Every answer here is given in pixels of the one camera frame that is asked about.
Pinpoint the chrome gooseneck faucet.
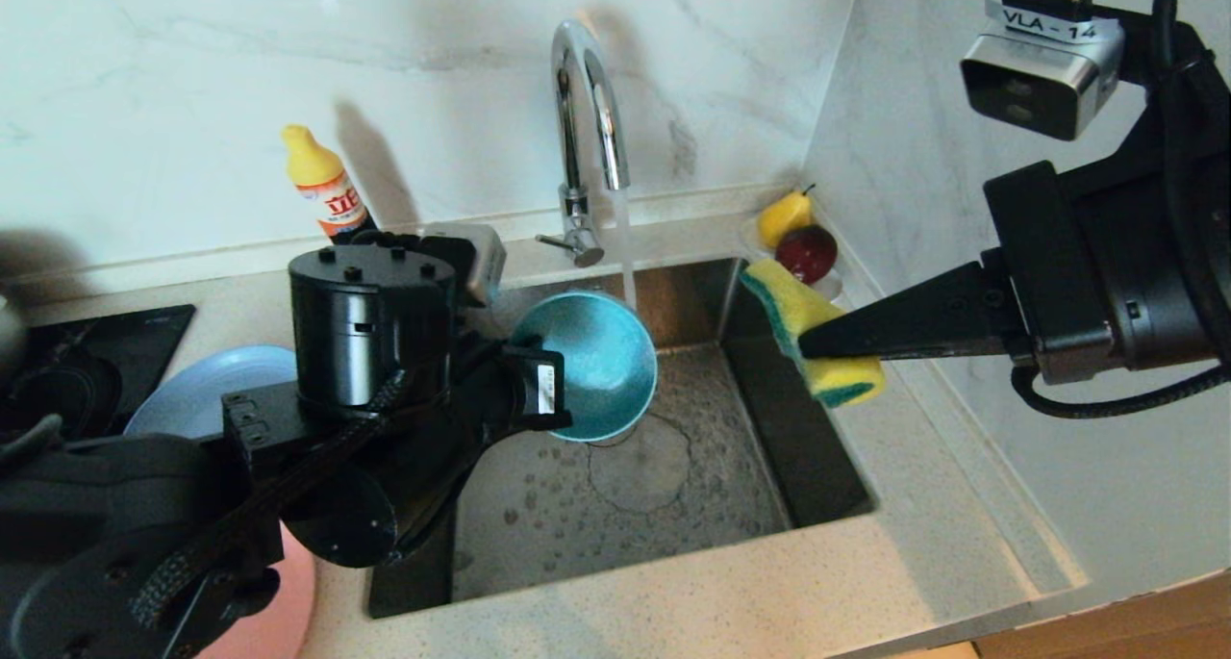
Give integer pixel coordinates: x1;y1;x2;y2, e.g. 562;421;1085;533
537;21;632;270

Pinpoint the stainless steel sink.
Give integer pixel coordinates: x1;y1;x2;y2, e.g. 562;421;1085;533
367;258;878;620

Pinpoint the small white dish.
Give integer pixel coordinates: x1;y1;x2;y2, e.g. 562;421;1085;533
739;215;847;304

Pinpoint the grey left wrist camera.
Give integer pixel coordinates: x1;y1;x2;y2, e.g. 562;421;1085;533
423;221;508;306

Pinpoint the yellow pear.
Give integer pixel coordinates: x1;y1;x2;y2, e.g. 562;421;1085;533
757;185;816;250

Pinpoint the running water stream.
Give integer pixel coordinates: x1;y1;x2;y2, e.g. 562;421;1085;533
614;190;641;309

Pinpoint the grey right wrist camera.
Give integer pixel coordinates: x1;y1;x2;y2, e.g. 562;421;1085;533
960;0;1126;142

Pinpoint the black glass cooktop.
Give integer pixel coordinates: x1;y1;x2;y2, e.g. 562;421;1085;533
0;305;196;448

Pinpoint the dark red apple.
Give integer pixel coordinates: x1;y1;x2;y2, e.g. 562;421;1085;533
775;225;838;285

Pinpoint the blue-grey plate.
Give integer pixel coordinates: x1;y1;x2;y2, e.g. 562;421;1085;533
125;344;299;439

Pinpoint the thin black cable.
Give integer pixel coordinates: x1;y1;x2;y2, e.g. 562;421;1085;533
1010;361;1231;419

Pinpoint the pink plate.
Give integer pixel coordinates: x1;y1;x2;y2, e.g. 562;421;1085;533
197;544;317;659

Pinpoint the yellow green sponge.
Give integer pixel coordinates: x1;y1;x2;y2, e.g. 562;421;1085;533
740;258;888;409

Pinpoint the teal bowl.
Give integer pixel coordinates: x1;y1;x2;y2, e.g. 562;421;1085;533
511;291;660;444

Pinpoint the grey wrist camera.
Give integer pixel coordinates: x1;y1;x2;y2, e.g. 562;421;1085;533
423;221;508;306
960;0;1126;142

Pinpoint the yellow-capped detergent bottle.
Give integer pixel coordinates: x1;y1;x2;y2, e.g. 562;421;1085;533
282;125;378;241

